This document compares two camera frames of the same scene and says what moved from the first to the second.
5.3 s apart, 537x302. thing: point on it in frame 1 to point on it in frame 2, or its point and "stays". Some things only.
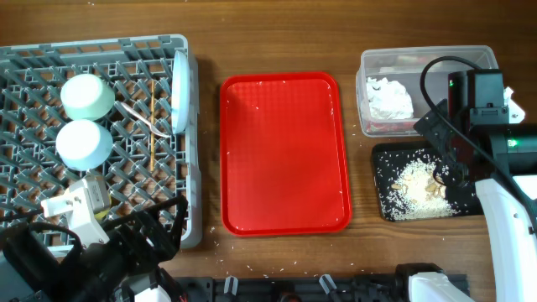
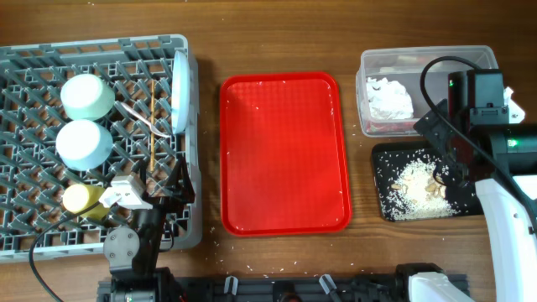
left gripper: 160,246 to 176,204
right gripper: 433,132 stays
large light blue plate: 180,93 stays
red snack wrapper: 393,126 stays
